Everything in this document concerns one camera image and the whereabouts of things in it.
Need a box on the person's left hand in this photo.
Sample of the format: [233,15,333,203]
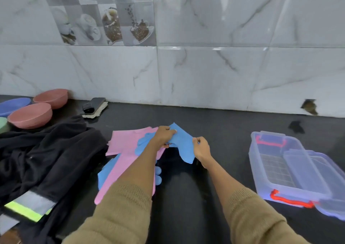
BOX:
[148,126,177,149]

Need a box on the person's right hand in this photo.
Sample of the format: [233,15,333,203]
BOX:
[192,136,213,169]

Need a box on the blue rubber glove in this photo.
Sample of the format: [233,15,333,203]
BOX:
[134,122,200,165]
[97,154,163,191]

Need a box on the person's right forearm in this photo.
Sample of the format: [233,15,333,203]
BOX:
[203,160,311,244]

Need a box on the person's left forearm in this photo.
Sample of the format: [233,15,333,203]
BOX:
[61,141,164,244]

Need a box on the clear plastic storage box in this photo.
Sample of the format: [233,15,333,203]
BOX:
[248,131,332,209]

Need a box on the black scrub brush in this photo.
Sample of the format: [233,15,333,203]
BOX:
[82,97,109,119]

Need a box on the black jacket with reflective stripe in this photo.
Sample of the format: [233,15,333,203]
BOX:
[0,115,109,244]

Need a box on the pink plastic bowl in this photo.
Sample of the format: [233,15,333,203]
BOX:
[7,103,53,129]
[33,89,69,110]

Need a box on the clear plastic box lid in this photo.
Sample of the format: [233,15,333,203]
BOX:
[282,149,345,222]

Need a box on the blue plastic bowl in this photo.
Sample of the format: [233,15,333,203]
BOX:
[0,98,32,117]

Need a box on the green plastic bowl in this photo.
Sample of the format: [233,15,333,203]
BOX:
[0,117,11,134]

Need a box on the red box handle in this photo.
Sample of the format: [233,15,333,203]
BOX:
[255,135,287,148]
[270,189,315,209]

